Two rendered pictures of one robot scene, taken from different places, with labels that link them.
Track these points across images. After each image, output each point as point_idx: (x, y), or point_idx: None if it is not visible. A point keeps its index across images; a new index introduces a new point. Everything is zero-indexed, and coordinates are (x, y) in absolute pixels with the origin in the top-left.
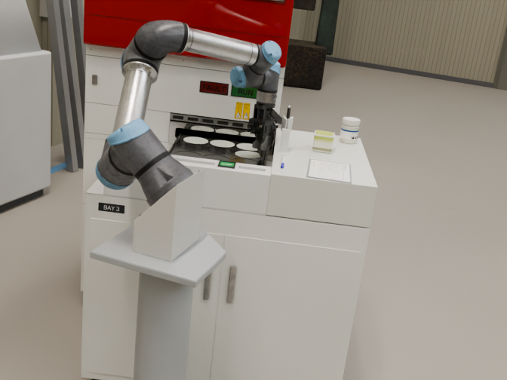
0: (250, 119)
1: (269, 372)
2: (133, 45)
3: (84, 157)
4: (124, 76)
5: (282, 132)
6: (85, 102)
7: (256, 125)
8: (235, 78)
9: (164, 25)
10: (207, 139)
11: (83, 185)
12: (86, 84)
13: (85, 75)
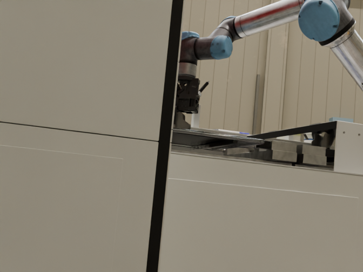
0: (196, 95)
1: None
2: (347, 1)
3: (166, 190)
4: (348, 33)
5: (200, 108)
6: (178, 64)
7: (197, 102)
8: (229, 48)
9: None
10: None
11: (160, 258)
12: (182, 25)
13: (184, 6)
